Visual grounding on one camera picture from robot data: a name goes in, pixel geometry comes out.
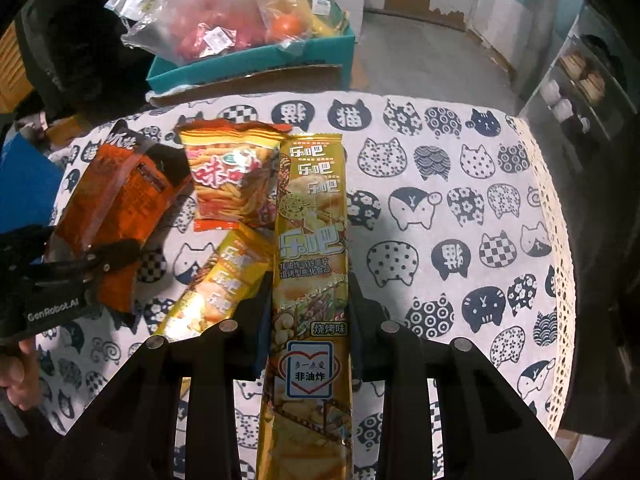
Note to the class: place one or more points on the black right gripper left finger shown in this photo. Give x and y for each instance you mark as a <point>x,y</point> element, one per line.
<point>128,430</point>

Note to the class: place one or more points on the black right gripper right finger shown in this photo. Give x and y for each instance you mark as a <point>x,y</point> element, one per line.
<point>444,405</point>

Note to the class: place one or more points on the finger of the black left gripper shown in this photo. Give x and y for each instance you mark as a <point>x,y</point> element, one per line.
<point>110,257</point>

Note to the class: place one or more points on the orange octopus snack bag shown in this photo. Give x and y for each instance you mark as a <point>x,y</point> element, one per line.
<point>124,192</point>

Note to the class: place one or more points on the red yellow fries snack bag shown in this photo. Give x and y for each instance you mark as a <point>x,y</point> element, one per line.
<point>234,169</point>

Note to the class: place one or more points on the long yellow chips pack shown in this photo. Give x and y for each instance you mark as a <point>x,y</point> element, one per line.
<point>305,429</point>

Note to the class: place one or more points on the person's left hand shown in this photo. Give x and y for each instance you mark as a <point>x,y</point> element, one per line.
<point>20,375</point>

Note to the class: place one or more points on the cat pattern tablecloth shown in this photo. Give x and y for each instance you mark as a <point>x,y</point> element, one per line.
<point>440,231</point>

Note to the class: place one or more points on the dark hanging jacket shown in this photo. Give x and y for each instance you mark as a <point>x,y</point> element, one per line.
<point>75,59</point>

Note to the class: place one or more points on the clear bag of red fruit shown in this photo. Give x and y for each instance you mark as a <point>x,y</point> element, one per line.
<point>184,31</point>

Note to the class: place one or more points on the brown cardboard flap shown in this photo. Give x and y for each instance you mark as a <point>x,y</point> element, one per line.
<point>311,78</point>

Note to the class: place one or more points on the teal cardboard tray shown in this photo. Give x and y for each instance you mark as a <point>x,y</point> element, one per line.
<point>328,51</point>

